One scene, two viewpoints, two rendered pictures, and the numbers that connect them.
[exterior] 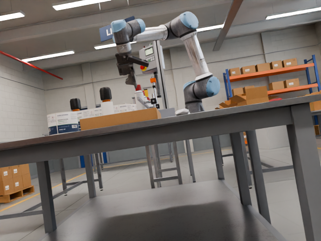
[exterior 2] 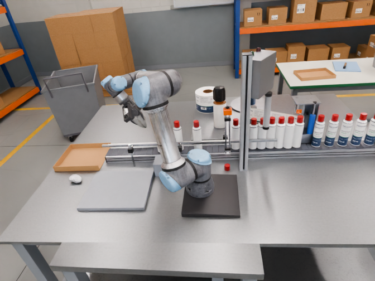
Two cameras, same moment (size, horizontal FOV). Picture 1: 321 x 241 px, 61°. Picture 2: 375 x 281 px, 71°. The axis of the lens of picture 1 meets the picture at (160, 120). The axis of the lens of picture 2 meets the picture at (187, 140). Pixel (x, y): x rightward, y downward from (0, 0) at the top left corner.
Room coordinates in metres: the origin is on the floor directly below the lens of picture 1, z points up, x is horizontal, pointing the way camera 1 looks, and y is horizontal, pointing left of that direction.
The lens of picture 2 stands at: (1.87, -1.28, 1.84)
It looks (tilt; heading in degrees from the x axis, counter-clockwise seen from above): 33 degrees down; 95
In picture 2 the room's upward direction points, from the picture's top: 6 degrees counter-clockwise
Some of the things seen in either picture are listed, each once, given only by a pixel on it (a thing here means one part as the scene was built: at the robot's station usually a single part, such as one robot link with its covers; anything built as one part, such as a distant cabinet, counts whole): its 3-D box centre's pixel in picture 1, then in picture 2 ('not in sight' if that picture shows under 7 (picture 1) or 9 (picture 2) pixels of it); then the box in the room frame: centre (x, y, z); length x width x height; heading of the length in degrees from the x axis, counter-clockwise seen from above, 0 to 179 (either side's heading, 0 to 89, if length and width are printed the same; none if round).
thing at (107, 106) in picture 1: (107, 107); (219, 107); (1.98, 0.37, 1.03); 0.09 x 0.09 x 0.30
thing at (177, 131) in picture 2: not in sight; (178, 135); (1.70, 0.11, 0.98); 0.05 x 0.05 x 0.20
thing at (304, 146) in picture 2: not in sight; (233, 150); (2.04, 0.09, 0.86); 1.65 x 0.08 x 0.04; 178
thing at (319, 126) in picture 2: not in sight; (318, 131); (2.53, 0.07, 0.98); 0.05 x 0.05 x 0.20
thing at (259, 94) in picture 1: (253, 104); not in sight; (3.37, -1.17, 0.97); 0.51 x 0.42 x 0.37; 92
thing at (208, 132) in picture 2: not in sight; (245, 116); (2.19, 0.53, 0.86); 0.80 x 0.67 x 0.05; 178
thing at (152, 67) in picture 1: (151, 59); (258, 73); (2.15, 0.00, 1.38); 0.17 x 0.10 x 0.19; 53
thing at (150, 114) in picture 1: (126, 121); (83, 156); (1.05, 0.13, 0.85); 0.30 x 0.26 x 0.04; 178
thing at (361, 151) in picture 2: not in sight; (233, 151); (2.04, 0.09, 0.85); 1.65 x 0.11 x 0.05; 178
